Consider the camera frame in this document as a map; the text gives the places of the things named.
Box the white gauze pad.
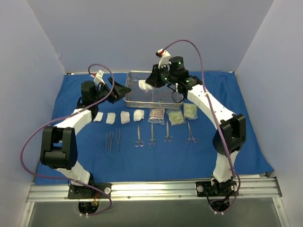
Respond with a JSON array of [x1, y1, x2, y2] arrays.
[[138, 80, 154, 92], [106, 112, 116, 125], [93, 112, 103, 122]]

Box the steel mesh instrument tray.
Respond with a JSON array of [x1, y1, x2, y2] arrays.
[[124, 70, 183, 109]]

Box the white gauze roll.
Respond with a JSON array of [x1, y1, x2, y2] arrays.
[[133, 109, 144, 122], [120, 111, 130, 124]]

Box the white gauze pad front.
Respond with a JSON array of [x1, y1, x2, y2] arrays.
[[106, 112, 116, 125]]

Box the peach gauze pack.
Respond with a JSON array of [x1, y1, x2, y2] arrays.
[[148, 108, 165, 125]]

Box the steel tweezers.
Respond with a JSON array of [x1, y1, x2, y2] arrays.
[[109, 131, 113, 151], [116, 128, 121, 150], [105, 133, 111, 149]]

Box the green paper packet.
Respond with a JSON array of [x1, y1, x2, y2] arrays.
[[168, 110, 185, 126]]

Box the cream gauze pack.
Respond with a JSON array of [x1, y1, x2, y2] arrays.
[[183, 103, 197, 120]]

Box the straight steel scissors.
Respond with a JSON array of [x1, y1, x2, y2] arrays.
[[148, 123, 157, 145]]

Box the steel surgical scissors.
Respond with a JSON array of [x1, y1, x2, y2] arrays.
[[163, 121, 173, 142]]

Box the steel hemostat clamp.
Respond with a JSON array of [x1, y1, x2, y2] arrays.
[[185, 122, 198, 144]]

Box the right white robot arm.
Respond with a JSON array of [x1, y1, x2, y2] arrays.
[[139, 55, 246, 195]]

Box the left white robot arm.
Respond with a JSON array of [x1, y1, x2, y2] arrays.
[[40, 78, 131, 198]]

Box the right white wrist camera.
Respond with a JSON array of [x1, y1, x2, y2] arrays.
[[156, 49, 171, 69]]

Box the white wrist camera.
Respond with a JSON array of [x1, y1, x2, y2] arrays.
[[156, 49, 171, 69], [91, 70, 105, 85]]

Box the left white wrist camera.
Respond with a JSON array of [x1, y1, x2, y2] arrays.
[[91, 70, 105, 85]]

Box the black wrist loop cable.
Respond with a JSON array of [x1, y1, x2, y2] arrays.
[[168, 82, 187, 104]]

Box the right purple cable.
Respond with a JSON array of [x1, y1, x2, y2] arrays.
[[156, 40, 240, 215]]

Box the purple cable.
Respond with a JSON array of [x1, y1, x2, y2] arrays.
[[19, 63, 116, 216], [156, 40, 240, 215]]

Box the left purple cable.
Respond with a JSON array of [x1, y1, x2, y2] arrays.
[[19, 63, 116, 216]]

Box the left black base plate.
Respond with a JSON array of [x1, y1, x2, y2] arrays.
[[67, 183, 112, 199]]

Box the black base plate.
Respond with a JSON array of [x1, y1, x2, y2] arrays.
[[67, 183, 112, 199], [195, 180, 238, 197]]

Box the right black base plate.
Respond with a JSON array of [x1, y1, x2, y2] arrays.
[[195, 180, 238, 197]]

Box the aluminium front rail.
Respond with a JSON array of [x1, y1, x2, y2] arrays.
[[27, 178, 282, 202]]

